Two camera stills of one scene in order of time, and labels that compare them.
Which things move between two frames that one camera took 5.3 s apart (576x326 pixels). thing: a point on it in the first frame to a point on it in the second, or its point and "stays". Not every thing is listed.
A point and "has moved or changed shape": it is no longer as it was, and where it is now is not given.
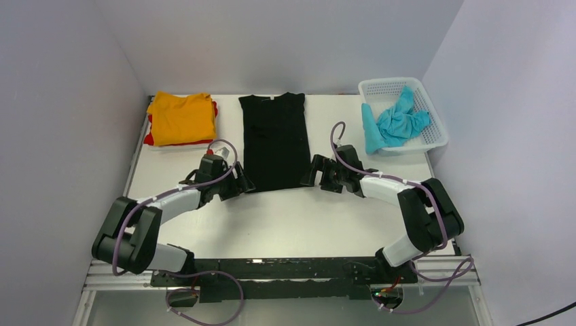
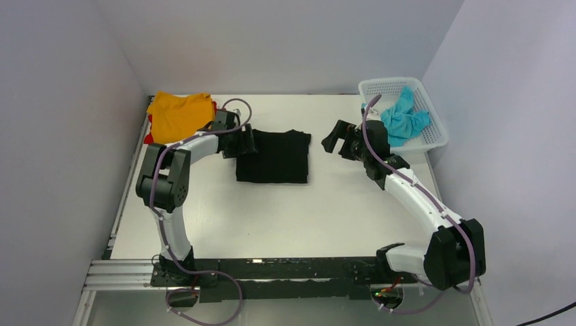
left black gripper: [239, 185] to [246, 145]
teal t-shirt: [397, 123] stays
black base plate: [280, 279] stays
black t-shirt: [276, 146] has moved or changed shape
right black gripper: [321, 164] to [340, 132]
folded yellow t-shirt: [177, 119] stays
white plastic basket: [380, 93] stays
